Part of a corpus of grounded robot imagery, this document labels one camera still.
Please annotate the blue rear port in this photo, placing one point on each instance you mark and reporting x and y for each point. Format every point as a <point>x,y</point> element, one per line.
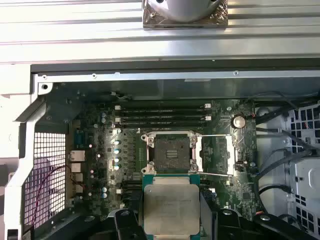
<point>79,140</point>

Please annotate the black PC case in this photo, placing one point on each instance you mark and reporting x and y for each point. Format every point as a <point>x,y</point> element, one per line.
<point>175,86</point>

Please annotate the blue-top capacitor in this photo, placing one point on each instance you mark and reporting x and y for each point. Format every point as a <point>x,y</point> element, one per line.
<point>116,166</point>
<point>116,160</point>
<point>116,142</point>
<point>116,151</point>

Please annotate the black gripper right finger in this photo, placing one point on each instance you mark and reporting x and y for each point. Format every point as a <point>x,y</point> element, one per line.
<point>225,225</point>

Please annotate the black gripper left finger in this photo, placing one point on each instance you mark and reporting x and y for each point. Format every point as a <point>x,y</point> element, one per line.
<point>125,225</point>

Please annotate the silver coin cell battery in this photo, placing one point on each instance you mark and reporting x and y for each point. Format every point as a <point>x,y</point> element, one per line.
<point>239,121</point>

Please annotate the silver rear port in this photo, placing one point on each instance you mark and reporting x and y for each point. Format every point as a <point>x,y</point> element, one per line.
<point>77,167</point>
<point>77,155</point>

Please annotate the CPU socket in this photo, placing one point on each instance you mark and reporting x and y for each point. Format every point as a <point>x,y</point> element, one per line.
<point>170,152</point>

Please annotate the metal drive cage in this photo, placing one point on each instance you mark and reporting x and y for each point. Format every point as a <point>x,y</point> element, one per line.
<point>305,175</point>

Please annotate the green motherboard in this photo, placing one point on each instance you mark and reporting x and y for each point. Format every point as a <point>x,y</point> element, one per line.
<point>225,195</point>

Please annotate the CPU with silver top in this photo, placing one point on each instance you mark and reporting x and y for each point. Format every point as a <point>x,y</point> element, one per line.
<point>170,205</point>

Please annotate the metal socket cover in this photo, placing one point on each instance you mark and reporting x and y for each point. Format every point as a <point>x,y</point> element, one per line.
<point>231,152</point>

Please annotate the black RAM slot white clips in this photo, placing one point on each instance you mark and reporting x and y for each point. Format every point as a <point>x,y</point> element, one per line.
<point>162,119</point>
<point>162,108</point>

